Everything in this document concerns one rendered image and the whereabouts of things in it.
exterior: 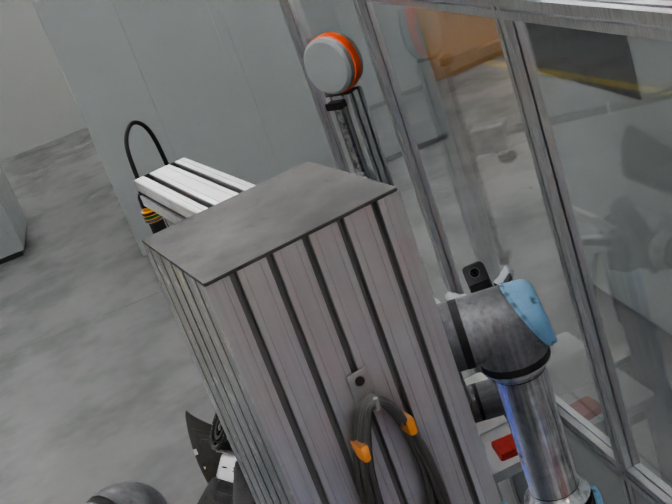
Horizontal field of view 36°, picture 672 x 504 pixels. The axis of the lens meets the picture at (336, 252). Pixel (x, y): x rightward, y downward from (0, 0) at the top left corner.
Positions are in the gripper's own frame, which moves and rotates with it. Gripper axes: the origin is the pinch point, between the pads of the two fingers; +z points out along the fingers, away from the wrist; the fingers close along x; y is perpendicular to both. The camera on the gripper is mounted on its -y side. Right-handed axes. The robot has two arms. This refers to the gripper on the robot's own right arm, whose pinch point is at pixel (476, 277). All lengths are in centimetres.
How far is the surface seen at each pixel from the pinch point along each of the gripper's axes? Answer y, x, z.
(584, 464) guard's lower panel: 59, 4, 5
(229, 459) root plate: 22, -74, 12
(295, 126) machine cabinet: 77, -93, 560
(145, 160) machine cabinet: 44, -201, 533
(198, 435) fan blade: 23, -86, 33
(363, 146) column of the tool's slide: -22, -14, 57
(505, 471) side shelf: 59, -15, 15
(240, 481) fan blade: 19, -68, -6
